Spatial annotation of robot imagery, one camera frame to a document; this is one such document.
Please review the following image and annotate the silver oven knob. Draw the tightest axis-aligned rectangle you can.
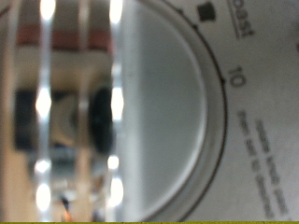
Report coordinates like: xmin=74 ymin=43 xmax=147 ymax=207
xmin=0 ymin=0 xmax=209 ymax=222

